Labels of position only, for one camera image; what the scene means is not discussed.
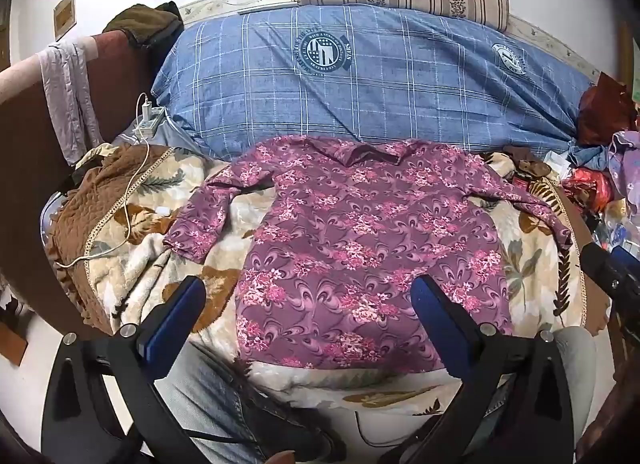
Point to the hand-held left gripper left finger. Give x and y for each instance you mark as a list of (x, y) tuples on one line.
[(172, 316)]

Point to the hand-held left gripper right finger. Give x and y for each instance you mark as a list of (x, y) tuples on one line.
[(440, 324)]

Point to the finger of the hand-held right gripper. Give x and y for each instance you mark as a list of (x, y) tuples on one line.
[(602, 266)]

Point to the purple floral shirt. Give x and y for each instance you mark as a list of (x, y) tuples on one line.
[(350, 244)]

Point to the red patterned cloth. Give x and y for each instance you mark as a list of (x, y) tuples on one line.
[(590, 186)]

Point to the person's left leg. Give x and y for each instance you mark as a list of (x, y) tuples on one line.
[(200, 394)]

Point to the beige leaf print blanket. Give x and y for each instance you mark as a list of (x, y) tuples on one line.
[(520, 264)]

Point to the light purple cloth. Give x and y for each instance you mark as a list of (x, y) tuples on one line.
[(627, 164)]

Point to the small white object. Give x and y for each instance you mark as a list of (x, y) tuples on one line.
[(163, 210)]

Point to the blue denim cloth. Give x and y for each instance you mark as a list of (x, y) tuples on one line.
[(590, 156)]

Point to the brown socks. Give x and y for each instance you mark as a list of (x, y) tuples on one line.
[(525, 159)]

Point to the dark red cloth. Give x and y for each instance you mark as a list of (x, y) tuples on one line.
[(605, 104)]

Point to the grey satin pillow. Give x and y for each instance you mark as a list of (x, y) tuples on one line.
[(170, 136)]

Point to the white power strip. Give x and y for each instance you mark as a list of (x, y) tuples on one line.
[(150, 125)]

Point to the white charger plug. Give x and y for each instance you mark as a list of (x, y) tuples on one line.
[(145, 108)]

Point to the brown sofa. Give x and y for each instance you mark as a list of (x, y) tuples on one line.
[(30, 144)]

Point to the blue plaid quilt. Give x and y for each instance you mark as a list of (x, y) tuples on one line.
[(400, 94)]

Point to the lavender cloth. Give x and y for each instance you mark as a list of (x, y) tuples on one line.
[(65, 94)]

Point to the dark olive cloth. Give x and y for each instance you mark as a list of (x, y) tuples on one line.
[(145, 21)]

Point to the small framed picture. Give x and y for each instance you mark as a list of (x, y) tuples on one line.
[(64, 14)]

